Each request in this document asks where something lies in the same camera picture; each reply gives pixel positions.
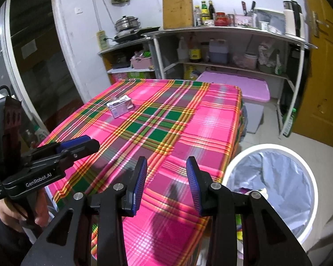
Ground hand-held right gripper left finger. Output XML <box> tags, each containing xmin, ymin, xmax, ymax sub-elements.
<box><xmin>21</xmin><ymin>156</ymin><xmax>148</xmax><ymax>266</ymax></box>

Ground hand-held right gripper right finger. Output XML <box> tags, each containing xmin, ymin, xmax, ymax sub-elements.
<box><xmin>186</xmin><ymin>156</ymin><xmax>313</xmax><ymax>266</ymax></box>

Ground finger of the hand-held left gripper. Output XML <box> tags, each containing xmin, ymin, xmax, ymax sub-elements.
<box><xmin>34</xmin><ymin>134</ymin><xmax>91</xmax><ymax>156</ymax></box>
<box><xmin>30</xmin><ymin>139</ymin><xmax>101</xmax><ymax>173</ymax></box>

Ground pale blue bin liner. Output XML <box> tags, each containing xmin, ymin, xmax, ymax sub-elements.
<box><xmin>229</xmin><ymin>151</ymin><xmax>313</xmax><ymax>238</ymax></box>

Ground white round trash bin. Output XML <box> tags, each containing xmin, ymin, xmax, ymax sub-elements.
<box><xmin>223</xmin><ymin>143</ymin><xmax>318</xmax><ymax>261</ymax></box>

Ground person's left forearm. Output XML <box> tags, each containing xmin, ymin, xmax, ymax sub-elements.
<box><xmin>0</xmin><ymin>208</ymin><xmax>37</xmax><ymax>266</ymax></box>

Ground person's left hand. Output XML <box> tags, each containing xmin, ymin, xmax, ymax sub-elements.
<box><xmin>0</xmin><ymin>192</ymin><xmax>50</xmax><ymax>232</ymax></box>

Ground pink plaid tablecloth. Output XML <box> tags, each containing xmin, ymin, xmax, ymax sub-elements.
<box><xmin>44</xmin><ymin>78</ymin><xmax>244</xmax><ymax>266</ymax></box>

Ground pink plastic basket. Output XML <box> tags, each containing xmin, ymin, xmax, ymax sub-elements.
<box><xmin>130</xmin><ymin>57</ymin><xmax>153</xmax><ymax>70</ymax></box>

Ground small white shelf unit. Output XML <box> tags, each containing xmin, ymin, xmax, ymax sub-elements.
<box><xmin>97</xmin><ymin>37</ymin><xmax>156</xmax><ymax>84</ymax></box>

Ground yellow white power strip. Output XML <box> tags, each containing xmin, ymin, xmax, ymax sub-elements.
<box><xmin>96</xmin><ymin>30</ymin><xmax>108</xmax><ymax>51</ymax></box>

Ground storage box with pink lid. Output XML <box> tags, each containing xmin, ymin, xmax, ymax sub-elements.
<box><xmin>195</xmin><ymin>70</ymin><xmax>270</xmax><ymax>134</ymax></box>

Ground green glass bottle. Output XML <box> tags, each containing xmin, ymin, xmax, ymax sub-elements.
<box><xmin>282</xmin><ymin>108</ymin><xmax>298</xmax><ymax>138</ymax></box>

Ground steel cooking pot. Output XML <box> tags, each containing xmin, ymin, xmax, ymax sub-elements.
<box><xmin>114</xmin><ymin>16</ymin><xmax>141</xmax><ymax>33</ymax></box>

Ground brown bottle with yellow label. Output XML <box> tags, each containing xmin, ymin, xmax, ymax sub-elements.
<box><xmin>189</xmin><ymin>41</ymin><xmax>202</xmax><ymax>63</ymax></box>

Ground white plastic jug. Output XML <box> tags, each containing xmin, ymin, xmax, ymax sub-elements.
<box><xmin>177</xmin><ymin>37</ymin><xmax>190</xmax><ymax>63</ymax></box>

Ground blue plastic jerry can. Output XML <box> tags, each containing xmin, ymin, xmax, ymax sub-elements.
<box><xmin>209</xmin><ymin>39</ymin><xmax>230</xmax><ymax>64</ymax></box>

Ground lidded plastic container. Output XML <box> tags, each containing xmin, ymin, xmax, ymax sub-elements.
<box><xmin>234</xmin><ymin>52</ymin><xmax>259</xmax><ymax>69</ymax></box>

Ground white plastic bags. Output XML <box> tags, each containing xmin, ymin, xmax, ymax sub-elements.
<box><xmin>258</xmin><ymin>41</ymin><xmax>284</xmax><ymax>74</ymax></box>

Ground large white shelf unit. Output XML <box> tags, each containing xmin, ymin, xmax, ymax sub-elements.
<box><xmin>142</xmin><ymin>26</ymin><xmax>319</xmax><ymax>139</ymax></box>

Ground wooden cutting board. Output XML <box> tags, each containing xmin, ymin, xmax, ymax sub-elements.
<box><xmin>162</xmin><ymin>0</ymin><xmax>195</xmax><ymax>30</ymax></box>

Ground red lidded jar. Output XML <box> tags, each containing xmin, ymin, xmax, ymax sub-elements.
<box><xmin>214</xmin><ymin>12</ymin><xmax>230</xmax><ymax>27</ymax></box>

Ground green bottle with yellow label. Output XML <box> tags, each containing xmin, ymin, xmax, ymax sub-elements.
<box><xmin>200</xmin><ymin>0</ymin><xmax>210</xmax><ymax>26</ymax></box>

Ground pink knife holder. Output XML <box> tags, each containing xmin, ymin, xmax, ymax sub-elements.
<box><xmin>234</xmin><ymin>1</ymin><xmax>257</xmax><ymax>28</ymax></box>

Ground yellow wooden door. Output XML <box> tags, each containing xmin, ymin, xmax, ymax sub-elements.
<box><xmin>291</xmin><ymin>0</ymin><xmax>333</xmax><ymax>151</ymax></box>

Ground white thermos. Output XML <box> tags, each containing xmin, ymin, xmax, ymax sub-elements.
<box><xmin>283</xmin><ymin>1</ymin><xmax>298</xmax><ymax>35</ymax></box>

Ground white power cable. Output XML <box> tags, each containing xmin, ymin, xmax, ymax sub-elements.
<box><xmin>89</xmin><ymin>0</ymin><xmax>117</xmax><ymax>33</ymax></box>

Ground metal door handle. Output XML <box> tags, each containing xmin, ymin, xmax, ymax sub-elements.
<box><xmin>307</xmin><ymin>11</ymin><xmax>330</xmax><ymax>38</ymax></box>

